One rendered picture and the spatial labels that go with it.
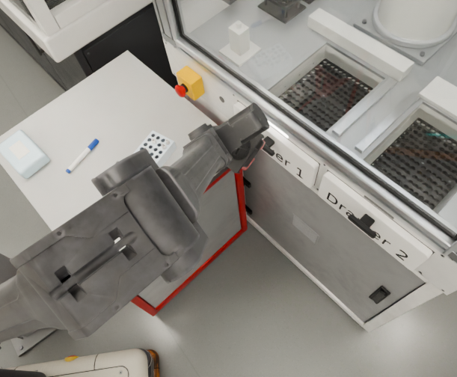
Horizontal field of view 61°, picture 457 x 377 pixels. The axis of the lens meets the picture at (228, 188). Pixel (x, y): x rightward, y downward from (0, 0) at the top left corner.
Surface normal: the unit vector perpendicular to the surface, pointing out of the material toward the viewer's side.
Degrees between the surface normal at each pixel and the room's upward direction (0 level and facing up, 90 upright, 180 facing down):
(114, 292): 37
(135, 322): 0
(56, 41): 90
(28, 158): 0
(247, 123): 46
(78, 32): 90
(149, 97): 0
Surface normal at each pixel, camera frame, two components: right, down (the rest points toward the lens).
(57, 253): 0.49, -0.17
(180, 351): -0.07, -0.46
